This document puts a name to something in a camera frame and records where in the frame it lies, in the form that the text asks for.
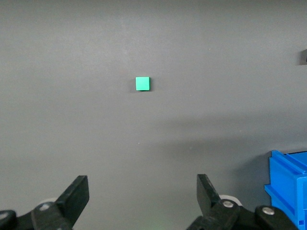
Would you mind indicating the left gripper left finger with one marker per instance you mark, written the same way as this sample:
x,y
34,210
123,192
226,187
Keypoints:
x,y
74,196

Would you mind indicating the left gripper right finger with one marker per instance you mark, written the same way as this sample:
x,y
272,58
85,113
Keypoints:
x,y
206,194

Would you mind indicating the small green cube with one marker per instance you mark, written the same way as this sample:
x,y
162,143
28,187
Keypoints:
x,y
142,83

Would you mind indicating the small black cube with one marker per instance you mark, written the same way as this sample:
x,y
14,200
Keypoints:
x,y
304,57

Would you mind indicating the blue plastic storage bin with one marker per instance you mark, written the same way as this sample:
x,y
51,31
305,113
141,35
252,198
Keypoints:
x,y
287,182

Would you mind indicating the dark grey table mat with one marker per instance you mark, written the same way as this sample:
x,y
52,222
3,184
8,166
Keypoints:
x,y
72,95

